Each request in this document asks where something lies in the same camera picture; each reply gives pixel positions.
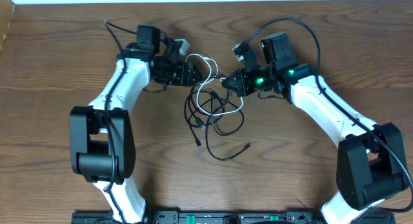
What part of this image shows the white usb cable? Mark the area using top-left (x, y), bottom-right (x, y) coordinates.
top-left (184, 53), bottom-right (245, 117)

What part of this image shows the black usb cable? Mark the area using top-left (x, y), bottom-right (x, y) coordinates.
top-left (183, 74), bottom-right (252, 162)

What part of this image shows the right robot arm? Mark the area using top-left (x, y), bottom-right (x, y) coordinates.
top-left (221, 33), bottom-right (412, 223)

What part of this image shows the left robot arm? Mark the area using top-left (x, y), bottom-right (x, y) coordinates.
top-left (69, 25), bottom-right (203, 223)

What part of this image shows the left camera cable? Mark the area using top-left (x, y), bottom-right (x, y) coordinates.
top-left (102, 19), bottom-right (139, 223)

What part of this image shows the camera cable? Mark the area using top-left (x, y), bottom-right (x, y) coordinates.
top-left (102, 19), bottom-right (139, 223)
top-left (238, 17), bottom-right (413, 224)

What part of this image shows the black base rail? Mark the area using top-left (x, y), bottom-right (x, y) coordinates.
top-left (70, 210), bottom-right (396, 224)

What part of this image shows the right camera cable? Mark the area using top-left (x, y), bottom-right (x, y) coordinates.
top-left (238, 17), bottom-right (413, 224)

